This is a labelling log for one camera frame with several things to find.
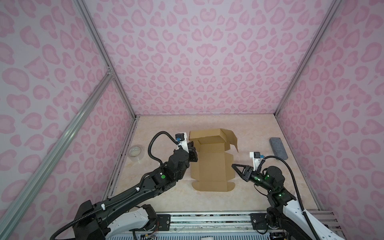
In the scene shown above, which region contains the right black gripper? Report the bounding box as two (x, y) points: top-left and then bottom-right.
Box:
(231, 165), (274, 193)

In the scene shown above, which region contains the black corrugated cable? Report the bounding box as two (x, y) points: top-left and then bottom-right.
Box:
(260, 155), (320, 240)
(49, 130), (181, 240)

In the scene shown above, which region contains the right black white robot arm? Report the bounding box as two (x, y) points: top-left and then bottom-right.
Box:
(232, 164), (342, 240)

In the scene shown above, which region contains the grey felt case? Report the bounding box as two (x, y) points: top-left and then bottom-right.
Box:
(269, 137), (289, 161)

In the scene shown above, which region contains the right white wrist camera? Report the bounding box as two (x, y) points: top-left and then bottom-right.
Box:
(250, 152), (264, 173)

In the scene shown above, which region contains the clear tape roll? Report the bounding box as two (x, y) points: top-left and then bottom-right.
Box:
(128, 145), (145, 162)

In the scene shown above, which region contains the left corner aluminium post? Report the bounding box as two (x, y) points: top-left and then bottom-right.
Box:
(74, 0), (137, 120)

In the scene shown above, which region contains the left diagonal aluminium strut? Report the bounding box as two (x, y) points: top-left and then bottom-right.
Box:
(1, 73), (114, 240)

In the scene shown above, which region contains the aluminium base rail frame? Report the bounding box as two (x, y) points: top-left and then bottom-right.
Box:
(104, 209), (338, 240)

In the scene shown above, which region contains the left black corrugated cable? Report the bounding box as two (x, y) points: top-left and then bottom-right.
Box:
(49, 130), (181, 240)

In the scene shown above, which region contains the brown cardboard box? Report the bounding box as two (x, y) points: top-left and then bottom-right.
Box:
(189, 128), (238, 192)

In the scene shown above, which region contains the corner aluminium post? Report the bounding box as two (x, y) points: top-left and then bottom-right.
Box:
(74, 0), (137, 120)
(274, 0), (344, 118)

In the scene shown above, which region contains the right black corrugated cable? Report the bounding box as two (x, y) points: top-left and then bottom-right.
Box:
(260, 155), (320, 240)

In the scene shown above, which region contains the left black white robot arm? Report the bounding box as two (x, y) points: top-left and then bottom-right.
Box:
(73, 142), (198, 240)

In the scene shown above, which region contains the right corner aluminium post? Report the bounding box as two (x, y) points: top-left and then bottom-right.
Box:
(274, 0), (344, 118)

